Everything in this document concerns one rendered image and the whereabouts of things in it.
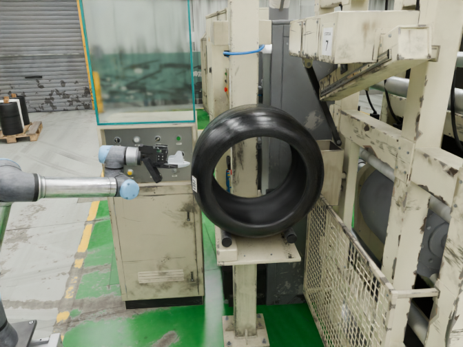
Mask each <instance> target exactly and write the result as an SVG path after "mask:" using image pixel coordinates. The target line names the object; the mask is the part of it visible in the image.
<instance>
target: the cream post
mask: <svg viewBox="0 0 463 347"><path fill-rule="evenodd" d="M228 35H229V43H228V45H229V51H230V52H248V51H252V50H257V49H258V42H259V0H228ZM228 60H229V75H230V85H231V93H230V92H229V108H233V107H238V106H240V105H247V104H258V52H257V53H253V54H242V55H230V56H229V58H228ZM231 171H232V175H231V193H232V194H234V195H236V196H257V195H258V137H254V138H248V139H246V140H243V141H241V142H239V143H237V144H235V145H234V146H232V147H231ZM256 277H257V264H242V265H233V297H234V313H233V314H234V332H235V337H245V329H247V336H248V337H249V336H254V335H256Z"/></svg>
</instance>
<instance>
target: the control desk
mask: <svg viewBox="0 0 463 347"><path fill-rule="evenodd" d="M195 113H196V122H195V123H153V124H131V125H98V126H97V127H96V129H97V134H98V140H99V148H100V147H101V146H102V145H113V146H121V147H138V146H139V145H140V144H143V145H148V146H154V145H155V144H160V145H167V149H168V155H167V158H168V157H169V156H174V155H175V154H176V152H177V151H181V152H182V155H183V160H184V161H186V162H190V165H188V166H186V167H181V168H174V169H165V168H157V169H158V171H159V172H160V173H161V175H162V177H163V179H162V180H161V182H159V183H155V182H154V180H153V178H152V176H151V174H150V173H149V171H148V170H147V167H146V166H145V165H144V163H143V162H142V165H141V166H140V165H137V166H134V165H123V174H125V175H126V176H127V177H129V178H130V179H132V180H134V181H135V182H136V183H137V184H138V186H139V193H138V195H137V197H135V198H134V199H132V200H126V199H124V198H122V197H107V203H108V208H109V213H110V222H111V227H112V236H113V241H114V250H115V255H116V264H117V269H118V275H119V283H120V288H121V297H122V301H125V308H126V310H129V309H140V308H161V307H172V306H193V305H203V296H204V295H205V272H204V250H203V223H202V211H201V209H200V207H199V206H198V204H197V202H196V200H195V197H194V194H193V191H192V185H191V167H192V155H193V151H194V147H195V144H196V141H197V140H198V125H197V111H195Z"/></svg>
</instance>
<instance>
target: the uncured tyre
mask: <svg viewBox="0 0 463 347"><path fill-rule="evenodd" d="M260 136H266V137H272V138H277V139H280V140H283V141H285V142H286V143H288V144H289V146H290V149H291V166H290V169H289V172H288V174H287V176H286V178H285V179H284V180H283V182H282V183H281V184H280V185H279V186H278V187H277V188H275V189H274V190H273V191H271V192H269V193H267V194H265V195H263V196H258V197H254V198H245V197H240V196H236V195H234V194H232V193H230V192H228V191H226V190H225V189H224V188H222V187H221V186H220V185H219V183H218V182H217V180H216V179H215V177H214V170H215V168H216V165H217V163H218V161H219V160H220V158H221V157H222V156H223V154H224V153H225V152H226V151H227V150H228V149H230V148H231V147H232V146H234V145H235V144H237V143H239V142H241V141H243V140H246V139H248V138H254V137H260ZM324 175H325V171H324V163H323V158H322V153H321V150H320V148H319V146H318V144H317V142H316V139H315V138H314V137H313V136H312V134H311V133H310V132H309V130H308V129H307V128H306V127H304V126H303V125H302V124H301V123H300V122H298V121H297V120H296V119H295V118H294V117H293V116H292V115H290V114H288V113H287V112H285V111H283V110H281V109H279V108H277V107H273V106H271V105H263V104H247V105H240V106H238V107H233V108H231V109H228V110H227V111H225V112H223V113H222V114H220V115H218V116H217V117H215V119H213V120H212V121H211V122H210V123H209V124H208V125H207V126H206V127H205V128H204V130H203V131H202V132H201V134H200V136H199V137H198V140H197V141H196V144H195V147H194V151H193V155H192V167H191V185H192V176H193V177H195V178H196V184H197V193H196V192H195V191H194V190H193V185H192V191H193V194H194V197H195V200H196V202H197V204H198V206H199V207H200V209H201V211H202V212H203V213H204V214H205V216H206V217H207V218H208V219H209V220H210V221H211V222H212V223H214V224H215V225H216V226H217V227H219V228H220V229H222V230H224V231H226V232H228V233H231V234H233V235H237V236H241V237H245V238H264V237H269V236H273V235H277V234H279V233H282V232H284V231H286V230H288V229H290V228H292V227H294V226H295V225H297V224H298V223H299V222H300V221H301V220H303V219H304V218H305V217H306V216H307V215H308V213H309V212H310V211H311V210H312V209H313V207H314V205H315V204H316V202H317V200H318V198H319V196H320V193H321V191H322V186H323V182H324Z"/></svg>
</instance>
